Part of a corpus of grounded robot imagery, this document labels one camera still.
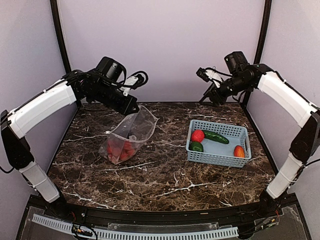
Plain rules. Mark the light blue plastic basket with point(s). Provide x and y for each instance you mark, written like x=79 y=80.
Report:
x=216 y=153

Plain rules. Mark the left black frame post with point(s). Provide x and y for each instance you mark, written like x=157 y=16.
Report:
x=60 y=35

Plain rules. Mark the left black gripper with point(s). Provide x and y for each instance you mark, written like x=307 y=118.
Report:
x=125 y=110

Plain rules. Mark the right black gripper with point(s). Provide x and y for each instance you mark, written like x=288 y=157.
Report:
x=214 y=93

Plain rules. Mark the orange red toy mango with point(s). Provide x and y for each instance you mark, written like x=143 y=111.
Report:
x=239 y=152

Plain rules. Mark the right black frame post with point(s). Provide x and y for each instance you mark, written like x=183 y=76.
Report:
x=260 y=45

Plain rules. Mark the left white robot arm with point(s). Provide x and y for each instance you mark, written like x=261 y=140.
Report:
x=107 y=83

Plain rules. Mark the green toy avocado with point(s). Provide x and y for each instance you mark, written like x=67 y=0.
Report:
x=196 y=146

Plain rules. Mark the green toy cucumber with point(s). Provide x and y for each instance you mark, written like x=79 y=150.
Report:
x=216 y=137

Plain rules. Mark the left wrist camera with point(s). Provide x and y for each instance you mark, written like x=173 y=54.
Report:
x=136 y=80

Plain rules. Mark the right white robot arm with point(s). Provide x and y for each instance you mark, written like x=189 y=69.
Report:
x=245 y=77

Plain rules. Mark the light blue slotted cable duct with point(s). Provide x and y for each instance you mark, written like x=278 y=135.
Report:
x=117 y=231

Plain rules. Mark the red lychee bunch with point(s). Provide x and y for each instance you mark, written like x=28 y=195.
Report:
x=120 y=153

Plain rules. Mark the black frame post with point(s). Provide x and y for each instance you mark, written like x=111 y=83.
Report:
x=60 y=35
x=260 y=45

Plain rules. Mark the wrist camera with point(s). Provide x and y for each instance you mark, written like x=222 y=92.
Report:
x=209 y=75
x=136 y=80

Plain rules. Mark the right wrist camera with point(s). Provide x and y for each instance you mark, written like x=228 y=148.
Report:
x=209 y=75

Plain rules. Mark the black front rail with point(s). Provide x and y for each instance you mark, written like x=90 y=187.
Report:
x=246 y=215

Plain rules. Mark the clear zip top bag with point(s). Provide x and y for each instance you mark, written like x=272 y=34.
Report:
x=136 y=128

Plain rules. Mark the red toy fruit ball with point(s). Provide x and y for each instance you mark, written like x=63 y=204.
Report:
x=197 y=136

